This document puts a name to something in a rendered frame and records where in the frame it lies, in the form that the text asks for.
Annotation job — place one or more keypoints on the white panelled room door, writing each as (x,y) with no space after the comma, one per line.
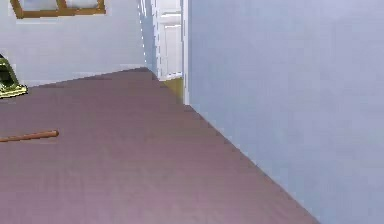
(170,43)

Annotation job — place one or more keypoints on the brown wooden bat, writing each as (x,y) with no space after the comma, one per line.
(31,136)

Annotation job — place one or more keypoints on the wooden framed window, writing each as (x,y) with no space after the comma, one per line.
(60,12)

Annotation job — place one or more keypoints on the green and yellow stand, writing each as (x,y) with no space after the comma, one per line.
(7,81)

